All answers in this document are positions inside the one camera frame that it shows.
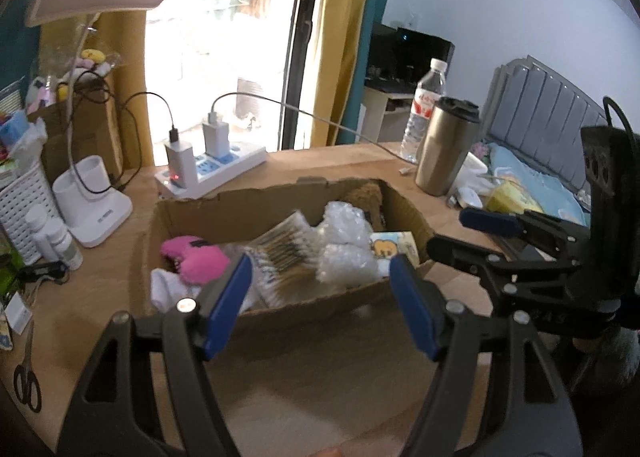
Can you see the white desk lamp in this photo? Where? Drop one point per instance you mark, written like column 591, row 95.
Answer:
column 91, row 207

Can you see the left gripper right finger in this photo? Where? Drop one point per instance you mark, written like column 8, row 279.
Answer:
column 527, row 410

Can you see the yellow curtain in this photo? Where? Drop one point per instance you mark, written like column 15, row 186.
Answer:
column 340, row 23

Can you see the grey bed headboard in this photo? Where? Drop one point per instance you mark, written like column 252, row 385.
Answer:
column 537, row 114

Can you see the clear water bottle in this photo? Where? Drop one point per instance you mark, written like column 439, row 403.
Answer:
column 428, row 91

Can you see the yellow tissue pack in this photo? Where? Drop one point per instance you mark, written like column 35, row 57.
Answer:
column 509, row 197

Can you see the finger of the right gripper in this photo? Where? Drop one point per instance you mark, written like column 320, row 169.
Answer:
column 500, row 222
column 480, row 261

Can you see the black scissors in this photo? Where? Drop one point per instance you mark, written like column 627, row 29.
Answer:
column 26, row 385

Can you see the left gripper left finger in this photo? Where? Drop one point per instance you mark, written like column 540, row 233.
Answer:
column 113, row 411

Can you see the brown plush toy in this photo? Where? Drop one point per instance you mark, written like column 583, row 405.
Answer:
column 369, row 199

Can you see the pink plush toy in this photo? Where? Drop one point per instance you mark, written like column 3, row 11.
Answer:
column 196, row 260

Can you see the white charger with black cable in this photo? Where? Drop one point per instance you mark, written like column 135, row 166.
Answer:
column 181, row 162

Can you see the bag of plush toys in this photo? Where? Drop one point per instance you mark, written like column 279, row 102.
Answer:
column 54, row 68

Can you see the white power strip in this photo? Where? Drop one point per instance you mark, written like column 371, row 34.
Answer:
column 211, row 172

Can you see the steel travel mug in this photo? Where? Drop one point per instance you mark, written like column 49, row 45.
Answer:
column 452, row 131

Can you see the black monitor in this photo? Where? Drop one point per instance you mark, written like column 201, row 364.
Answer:
column 400, row 57

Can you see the white perforated basket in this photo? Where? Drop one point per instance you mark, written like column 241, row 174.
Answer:
column 16, row 199

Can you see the white pill bottle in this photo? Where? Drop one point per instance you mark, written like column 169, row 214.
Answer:
column 36, row 220
column 63, row 243

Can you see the clear bubble wrap bag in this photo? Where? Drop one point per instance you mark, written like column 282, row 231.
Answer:
column 345, row 255

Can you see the cotton swab pack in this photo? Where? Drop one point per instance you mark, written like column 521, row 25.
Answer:
column 286, row 258

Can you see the cartoon tissue pack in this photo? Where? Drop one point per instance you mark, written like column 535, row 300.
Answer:
column 385, row 245

